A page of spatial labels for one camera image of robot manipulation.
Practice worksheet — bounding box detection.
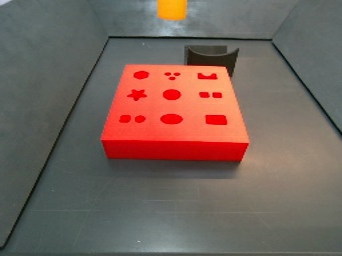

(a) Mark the orange oval peg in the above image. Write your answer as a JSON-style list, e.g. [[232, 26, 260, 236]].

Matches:
[[156, 0, 186, 20]]

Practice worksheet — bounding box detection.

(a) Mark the red shape sorter box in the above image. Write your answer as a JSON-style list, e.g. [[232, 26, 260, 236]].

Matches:
[[101, 64, 249, 162]]

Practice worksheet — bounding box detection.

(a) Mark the black curved holder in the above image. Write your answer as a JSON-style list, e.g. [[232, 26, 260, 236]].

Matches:
[[184, 45, 238, 76]]

